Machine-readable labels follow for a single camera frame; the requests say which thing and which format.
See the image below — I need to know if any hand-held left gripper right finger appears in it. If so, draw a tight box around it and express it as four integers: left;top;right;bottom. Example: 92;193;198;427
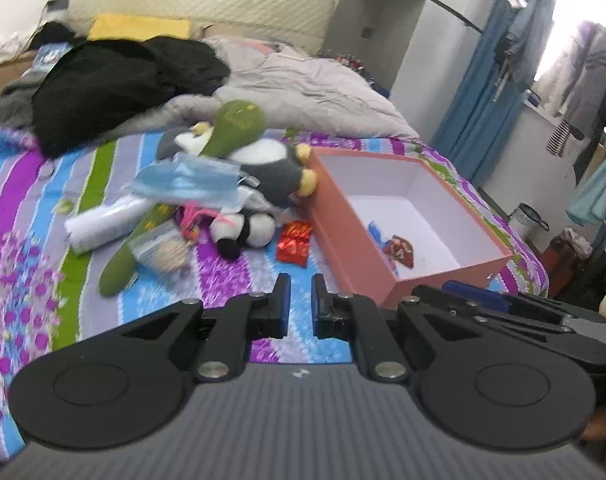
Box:
310;274;480;382

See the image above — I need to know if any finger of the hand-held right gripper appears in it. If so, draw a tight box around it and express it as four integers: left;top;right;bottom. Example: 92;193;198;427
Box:
413;284;574;335
442;280;606;323

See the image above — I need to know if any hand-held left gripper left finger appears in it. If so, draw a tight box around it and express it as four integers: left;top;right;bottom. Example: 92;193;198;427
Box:
120;274;291;382

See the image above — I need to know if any pink cardboard box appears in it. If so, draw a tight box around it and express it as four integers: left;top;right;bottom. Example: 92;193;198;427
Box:
303;147;513;308

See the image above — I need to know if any small panda plush toy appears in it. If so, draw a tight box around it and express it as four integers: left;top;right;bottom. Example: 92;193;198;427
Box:
209;210;278;262

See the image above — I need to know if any pink tassel toy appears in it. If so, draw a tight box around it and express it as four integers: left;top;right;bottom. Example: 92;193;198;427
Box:
175;202;239;241

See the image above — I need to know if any person's right hand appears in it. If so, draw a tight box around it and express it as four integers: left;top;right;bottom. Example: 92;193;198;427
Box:
580;404;606;457

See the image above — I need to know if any red snack packet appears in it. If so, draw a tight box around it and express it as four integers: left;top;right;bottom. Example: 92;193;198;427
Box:
275;220;314;266

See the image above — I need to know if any red foil wrapper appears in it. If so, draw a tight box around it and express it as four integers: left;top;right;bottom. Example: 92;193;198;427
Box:
383;234;415;267

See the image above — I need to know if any white trash bin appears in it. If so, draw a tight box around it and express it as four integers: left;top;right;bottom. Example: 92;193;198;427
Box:
508;203;549;246

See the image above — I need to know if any red box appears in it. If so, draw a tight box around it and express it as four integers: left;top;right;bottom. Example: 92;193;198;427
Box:
546;227;595;292

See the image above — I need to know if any blue wrapper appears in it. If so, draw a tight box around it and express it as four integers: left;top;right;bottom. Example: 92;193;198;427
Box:
367;220;390;251

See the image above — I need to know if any clear packet with beige ball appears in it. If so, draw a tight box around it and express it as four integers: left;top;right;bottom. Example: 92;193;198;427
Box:
133;220;191;276

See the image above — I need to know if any grey penguin plush toy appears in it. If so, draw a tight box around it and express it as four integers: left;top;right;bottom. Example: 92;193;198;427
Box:
155;122;318;207

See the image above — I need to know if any blue face mask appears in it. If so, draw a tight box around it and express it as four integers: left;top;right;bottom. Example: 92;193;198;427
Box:
128;154;256;211

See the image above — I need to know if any teal hanging garment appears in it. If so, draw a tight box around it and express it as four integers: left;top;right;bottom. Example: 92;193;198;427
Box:
566;130;606;227

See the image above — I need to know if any striped hanging garment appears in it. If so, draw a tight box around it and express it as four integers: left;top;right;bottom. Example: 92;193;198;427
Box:
546;120;586;159

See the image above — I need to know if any blue curtain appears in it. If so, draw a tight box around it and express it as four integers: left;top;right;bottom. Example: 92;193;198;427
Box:
430;0;551;186

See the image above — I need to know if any long green plush toy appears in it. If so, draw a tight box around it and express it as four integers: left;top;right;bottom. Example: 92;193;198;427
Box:
99;100;266;297

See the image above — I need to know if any white plastic roll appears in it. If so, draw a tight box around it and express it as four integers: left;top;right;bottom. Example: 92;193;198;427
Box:
64;195;148;253

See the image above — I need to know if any grey duvet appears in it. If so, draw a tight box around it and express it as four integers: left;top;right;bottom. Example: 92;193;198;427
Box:
163;35;419;140

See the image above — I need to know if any row of small bottles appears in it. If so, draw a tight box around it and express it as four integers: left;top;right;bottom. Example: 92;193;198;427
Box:
333;52;380;86

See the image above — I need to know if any hanging grey coat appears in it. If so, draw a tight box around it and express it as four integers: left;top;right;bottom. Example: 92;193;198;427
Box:
538;20;606;128

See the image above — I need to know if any pink printed cloth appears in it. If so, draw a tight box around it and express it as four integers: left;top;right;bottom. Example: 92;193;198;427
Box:
223;37;295;57

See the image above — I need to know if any hanging denim jacket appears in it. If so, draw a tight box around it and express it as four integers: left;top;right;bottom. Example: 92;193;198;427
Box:
502;0;559;87

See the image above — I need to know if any black garment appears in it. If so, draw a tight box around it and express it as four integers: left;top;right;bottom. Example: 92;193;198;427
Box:
33;36;231;158

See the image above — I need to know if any grey alcove cabinet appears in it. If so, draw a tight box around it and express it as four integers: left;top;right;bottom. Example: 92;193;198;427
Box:
323;0;484;97

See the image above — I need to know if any yellow pillow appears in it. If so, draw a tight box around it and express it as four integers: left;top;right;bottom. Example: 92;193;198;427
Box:
87;14;193;42

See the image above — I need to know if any grey fuzzy cloth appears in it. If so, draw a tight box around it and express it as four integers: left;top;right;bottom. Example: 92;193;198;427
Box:
0;77;48;126

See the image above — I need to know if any blue printed bag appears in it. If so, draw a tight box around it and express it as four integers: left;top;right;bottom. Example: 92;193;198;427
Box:
33;45;74;78

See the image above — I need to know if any black fuzzy cloth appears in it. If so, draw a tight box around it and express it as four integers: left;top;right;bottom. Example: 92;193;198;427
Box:
33;20;84;47

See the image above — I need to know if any brown cardboard box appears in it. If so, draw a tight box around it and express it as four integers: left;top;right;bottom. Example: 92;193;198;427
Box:
0;50;38;102

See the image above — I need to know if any white lace cloth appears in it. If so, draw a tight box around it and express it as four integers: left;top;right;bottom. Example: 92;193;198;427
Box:
0;30;34;61

